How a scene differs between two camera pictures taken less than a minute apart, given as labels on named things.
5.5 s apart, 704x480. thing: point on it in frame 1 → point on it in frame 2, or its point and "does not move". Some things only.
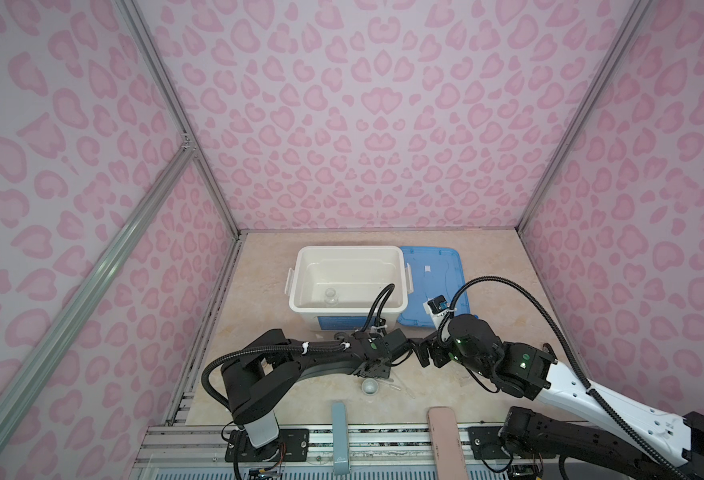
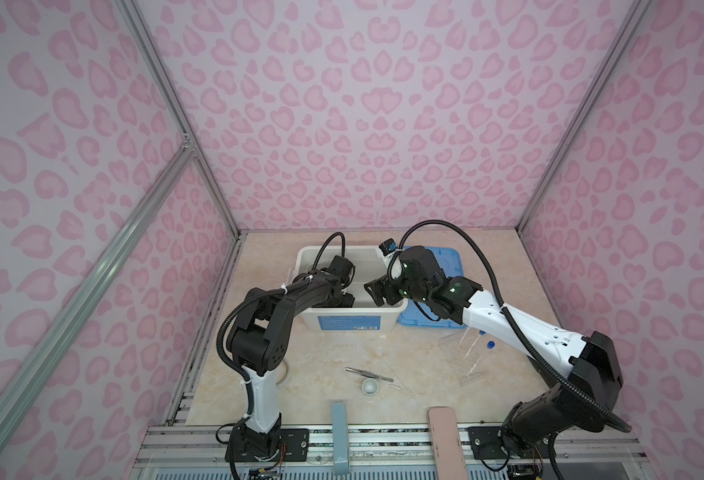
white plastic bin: (338, 287) does not move
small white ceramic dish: (370, 386) does not move
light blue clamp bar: (340, 439) does not move
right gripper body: (440, 352) → (396, 289)
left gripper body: (387, 369) → (344, 301)
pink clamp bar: (448, 458) does not move
